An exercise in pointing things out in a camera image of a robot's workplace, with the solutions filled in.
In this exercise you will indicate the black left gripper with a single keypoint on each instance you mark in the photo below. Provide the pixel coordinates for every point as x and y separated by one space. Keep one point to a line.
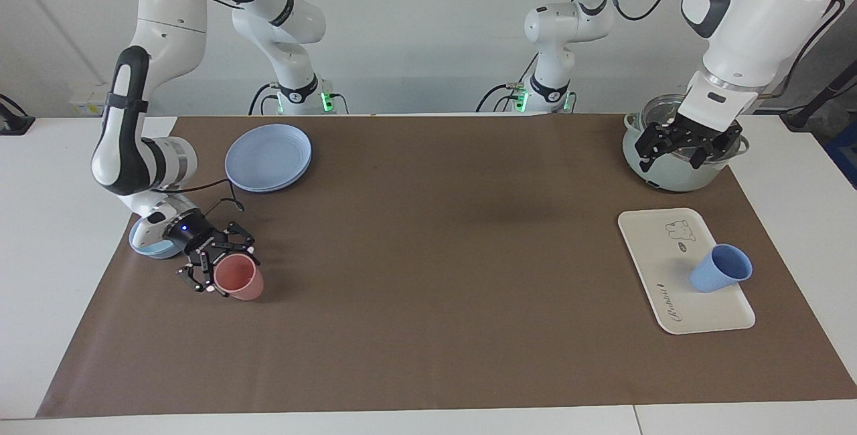
699 130

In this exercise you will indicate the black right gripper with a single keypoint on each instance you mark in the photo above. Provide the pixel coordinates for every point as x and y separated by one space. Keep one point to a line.
194 235

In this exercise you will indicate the pink plastic cup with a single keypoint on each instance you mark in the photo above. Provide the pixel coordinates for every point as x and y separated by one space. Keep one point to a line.
241 278

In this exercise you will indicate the blue plastic cup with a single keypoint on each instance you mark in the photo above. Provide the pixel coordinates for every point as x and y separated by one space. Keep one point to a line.
716 274

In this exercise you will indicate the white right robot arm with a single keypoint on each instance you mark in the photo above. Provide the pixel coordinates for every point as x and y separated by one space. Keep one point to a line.
167 13

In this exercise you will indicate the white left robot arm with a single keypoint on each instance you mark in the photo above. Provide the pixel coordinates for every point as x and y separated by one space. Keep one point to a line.
750 20

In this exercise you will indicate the cream rabbit print tray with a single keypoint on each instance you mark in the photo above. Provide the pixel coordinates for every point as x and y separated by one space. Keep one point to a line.
663 254

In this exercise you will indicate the pale green electric pot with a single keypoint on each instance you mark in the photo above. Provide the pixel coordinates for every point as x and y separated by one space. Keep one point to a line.
669 177

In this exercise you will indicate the light blue bowl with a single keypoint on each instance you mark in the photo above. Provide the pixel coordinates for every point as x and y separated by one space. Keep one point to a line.
150 247

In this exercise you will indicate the blue round plate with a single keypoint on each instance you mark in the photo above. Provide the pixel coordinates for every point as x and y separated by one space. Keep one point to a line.
268 157

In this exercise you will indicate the black stand leg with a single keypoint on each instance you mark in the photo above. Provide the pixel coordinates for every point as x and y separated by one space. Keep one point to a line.
820 97

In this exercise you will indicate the blue box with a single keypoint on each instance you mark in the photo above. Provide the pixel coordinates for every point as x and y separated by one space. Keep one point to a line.
845 157

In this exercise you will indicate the brown table mat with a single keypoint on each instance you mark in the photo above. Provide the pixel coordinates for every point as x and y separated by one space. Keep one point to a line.
435 288

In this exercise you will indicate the white wall socket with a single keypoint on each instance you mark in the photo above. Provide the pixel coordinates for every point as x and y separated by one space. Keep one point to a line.
87 100

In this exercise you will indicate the black clamp mount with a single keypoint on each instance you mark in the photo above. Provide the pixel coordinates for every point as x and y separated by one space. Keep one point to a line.
13 120

